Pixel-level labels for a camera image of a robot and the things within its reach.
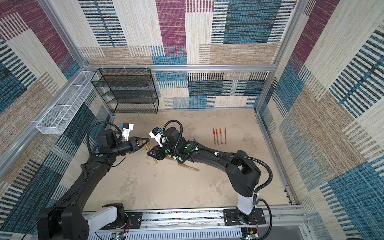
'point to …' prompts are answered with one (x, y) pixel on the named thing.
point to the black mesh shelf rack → (127, 90)
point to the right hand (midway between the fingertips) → (150, 155)
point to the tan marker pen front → (184, 165)
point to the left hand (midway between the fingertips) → (148, 138)
